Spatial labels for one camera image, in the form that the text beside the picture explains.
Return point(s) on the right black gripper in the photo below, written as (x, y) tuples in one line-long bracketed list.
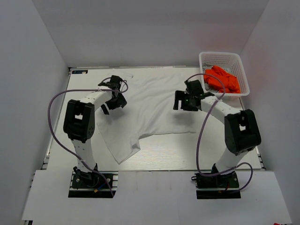
[(182, 101)]

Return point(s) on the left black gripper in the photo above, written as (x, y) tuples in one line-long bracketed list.
[(115, 102)]

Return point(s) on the white t shirt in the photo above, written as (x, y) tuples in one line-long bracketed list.
[(149, 111)]

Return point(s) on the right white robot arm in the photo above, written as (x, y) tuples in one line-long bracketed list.
[(242, 134)]

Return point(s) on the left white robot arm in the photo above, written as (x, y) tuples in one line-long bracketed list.
[(79, 122)]

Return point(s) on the orange t shirt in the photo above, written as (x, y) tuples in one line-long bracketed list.
[(221, 81)]

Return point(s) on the blue table label sticker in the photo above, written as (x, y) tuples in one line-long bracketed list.
[(79, 71)]

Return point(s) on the white plastic basket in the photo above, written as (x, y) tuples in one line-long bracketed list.
[(231, 63)]

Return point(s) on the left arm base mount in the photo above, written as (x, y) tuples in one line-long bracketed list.
[(92, 185)]

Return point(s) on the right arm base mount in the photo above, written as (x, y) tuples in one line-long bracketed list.
[(217, 187)]

